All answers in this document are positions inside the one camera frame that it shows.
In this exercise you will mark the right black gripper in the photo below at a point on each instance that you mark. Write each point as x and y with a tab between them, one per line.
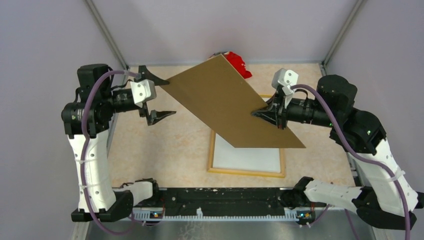
273	112

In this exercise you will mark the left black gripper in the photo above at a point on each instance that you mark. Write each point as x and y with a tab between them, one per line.
145	74

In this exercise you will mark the brown backing board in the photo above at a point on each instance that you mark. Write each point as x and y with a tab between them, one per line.
221	98

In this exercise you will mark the building and sky photo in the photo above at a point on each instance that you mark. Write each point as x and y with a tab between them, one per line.
245	159

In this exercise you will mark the yellow wooden photo frame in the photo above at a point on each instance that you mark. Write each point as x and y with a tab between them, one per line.
245	172

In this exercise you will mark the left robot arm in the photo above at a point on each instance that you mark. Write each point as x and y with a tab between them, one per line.
98	199

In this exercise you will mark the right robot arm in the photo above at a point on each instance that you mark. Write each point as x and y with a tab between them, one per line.
389	201

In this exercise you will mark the red crumpled cloth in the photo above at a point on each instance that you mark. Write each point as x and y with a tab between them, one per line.
238	63

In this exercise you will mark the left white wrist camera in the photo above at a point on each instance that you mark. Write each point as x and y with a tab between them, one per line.
143	91

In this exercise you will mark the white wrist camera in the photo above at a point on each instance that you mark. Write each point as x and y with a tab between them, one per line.
143	91
283	81

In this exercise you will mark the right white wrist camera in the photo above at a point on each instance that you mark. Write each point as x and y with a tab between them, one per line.
283	81

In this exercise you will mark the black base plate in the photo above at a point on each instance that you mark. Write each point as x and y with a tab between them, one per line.
227	202

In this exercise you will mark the aluminium front rail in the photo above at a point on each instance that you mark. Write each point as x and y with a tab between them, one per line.
321	223

